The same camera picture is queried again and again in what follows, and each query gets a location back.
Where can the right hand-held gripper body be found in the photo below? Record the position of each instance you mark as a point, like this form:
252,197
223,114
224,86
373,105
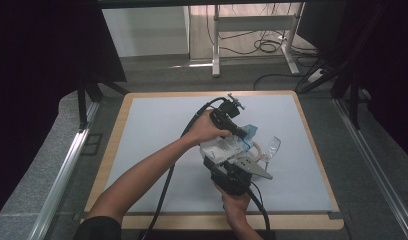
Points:
235,180

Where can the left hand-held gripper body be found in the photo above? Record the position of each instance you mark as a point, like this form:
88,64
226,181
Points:
225,116

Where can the white and blue pouch bag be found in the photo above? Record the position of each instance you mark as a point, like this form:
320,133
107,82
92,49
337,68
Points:
225,146

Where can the person's left hand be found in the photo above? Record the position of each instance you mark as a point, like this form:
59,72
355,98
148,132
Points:
203,128

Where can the person's right hand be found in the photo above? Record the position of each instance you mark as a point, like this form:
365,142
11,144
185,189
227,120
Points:
235,208

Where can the white table mat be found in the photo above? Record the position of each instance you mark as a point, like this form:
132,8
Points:
158,140

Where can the white power strip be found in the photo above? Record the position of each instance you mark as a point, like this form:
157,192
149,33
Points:
315,75

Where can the white panel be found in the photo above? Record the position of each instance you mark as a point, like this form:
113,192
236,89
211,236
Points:
145,31

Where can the black metal stand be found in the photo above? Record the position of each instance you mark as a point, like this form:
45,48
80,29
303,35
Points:
353,100

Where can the black sleeve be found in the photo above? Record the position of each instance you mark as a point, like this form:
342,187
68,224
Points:
98,230

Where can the black tripod stand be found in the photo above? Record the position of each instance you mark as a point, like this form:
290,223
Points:
82,100

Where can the dark curtain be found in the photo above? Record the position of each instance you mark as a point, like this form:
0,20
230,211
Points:
35,66
392,66

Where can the white metal desk frame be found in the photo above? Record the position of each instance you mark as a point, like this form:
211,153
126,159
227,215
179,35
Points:
253,24

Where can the aluminium rail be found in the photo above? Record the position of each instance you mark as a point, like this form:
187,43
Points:
375,166
60,180

